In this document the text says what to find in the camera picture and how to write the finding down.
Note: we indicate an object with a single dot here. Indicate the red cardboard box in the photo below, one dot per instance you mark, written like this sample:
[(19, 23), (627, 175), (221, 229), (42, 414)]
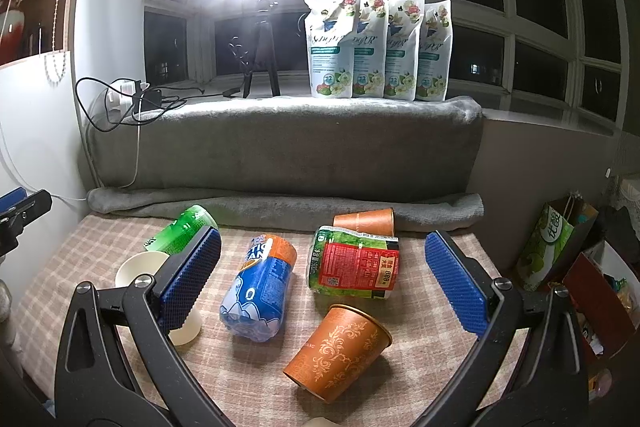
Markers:
[(585, 292)]

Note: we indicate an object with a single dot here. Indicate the plaid mat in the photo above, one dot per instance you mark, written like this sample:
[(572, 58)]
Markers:
[(260, 372)]

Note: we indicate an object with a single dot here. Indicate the white floral detergent pouch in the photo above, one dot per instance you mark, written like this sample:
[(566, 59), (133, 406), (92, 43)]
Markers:
[(436, 57), (402, 52), (330, 47), (370, 57)]

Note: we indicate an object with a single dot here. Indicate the white paper cup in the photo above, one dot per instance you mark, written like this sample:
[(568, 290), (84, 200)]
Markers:
[(137, 269)]

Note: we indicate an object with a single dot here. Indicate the dark cloth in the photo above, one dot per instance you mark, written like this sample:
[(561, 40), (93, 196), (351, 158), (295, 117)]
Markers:
[(620, 224)]

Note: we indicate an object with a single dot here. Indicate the white power strip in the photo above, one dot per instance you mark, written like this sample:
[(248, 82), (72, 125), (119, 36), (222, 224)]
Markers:
[(120, 94)]

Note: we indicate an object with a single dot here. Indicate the black tripod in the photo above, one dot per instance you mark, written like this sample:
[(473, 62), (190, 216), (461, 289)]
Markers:
[(262, 37)]

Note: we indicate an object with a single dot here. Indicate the white round object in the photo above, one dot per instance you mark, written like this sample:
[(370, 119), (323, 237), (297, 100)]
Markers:
[(320, 422)]

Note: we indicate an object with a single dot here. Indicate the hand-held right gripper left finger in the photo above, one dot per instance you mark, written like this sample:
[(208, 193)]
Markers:
[(192, 277)]

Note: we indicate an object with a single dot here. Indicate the blue orange plastic cup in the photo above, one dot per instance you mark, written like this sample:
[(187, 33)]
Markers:
[(260, 287)]

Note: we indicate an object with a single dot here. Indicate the grey blanket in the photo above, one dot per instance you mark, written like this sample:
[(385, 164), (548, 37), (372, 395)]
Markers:
[(280, 157)]

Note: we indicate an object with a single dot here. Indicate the green plastic cup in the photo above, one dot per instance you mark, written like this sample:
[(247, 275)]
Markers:
[(175, 234)]

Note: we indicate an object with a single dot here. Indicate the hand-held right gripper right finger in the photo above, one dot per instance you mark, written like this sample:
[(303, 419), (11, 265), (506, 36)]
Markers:
[(457, 282)]

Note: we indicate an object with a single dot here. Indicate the orange patterned paper cup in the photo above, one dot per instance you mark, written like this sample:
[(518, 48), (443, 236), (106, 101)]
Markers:
[(365, 221), (340, 352)]

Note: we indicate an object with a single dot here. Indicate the black charger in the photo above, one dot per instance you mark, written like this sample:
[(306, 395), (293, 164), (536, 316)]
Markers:
[(147, 101)]

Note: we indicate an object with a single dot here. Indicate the green paper bag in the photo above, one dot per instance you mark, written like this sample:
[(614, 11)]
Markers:
[(550, 242)]

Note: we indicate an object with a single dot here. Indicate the red wall decoration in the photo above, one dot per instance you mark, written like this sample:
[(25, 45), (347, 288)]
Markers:
[(12, 22)]

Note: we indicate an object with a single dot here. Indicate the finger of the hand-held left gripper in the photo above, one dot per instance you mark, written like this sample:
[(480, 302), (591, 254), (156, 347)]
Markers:
[(14, 199)]

